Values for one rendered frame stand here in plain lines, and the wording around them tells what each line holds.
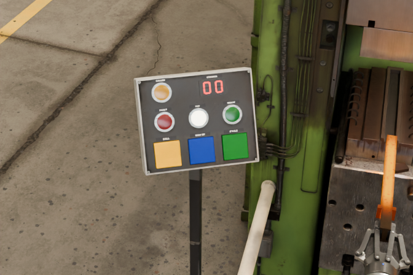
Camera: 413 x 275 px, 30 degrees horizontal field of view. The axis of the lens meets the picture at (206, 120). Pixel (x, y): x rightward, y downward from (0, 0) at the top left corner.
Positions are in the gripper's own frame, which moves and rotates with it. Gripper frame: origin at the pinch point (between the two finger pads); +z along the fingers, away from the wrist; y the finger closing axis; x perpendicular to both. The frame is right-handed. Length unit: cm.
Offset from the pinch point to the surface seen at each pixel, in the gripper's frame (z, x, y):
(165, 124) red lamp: 23, 2, -64
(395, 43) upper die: 44, 26, -4
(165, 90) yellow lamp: 28, 10, -65
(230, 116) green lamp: 32, 2, -47
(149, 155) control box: 17, -5, -67
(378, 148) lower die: 43.9, -10.5, -2.9
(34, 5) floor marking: 270, -109, -229
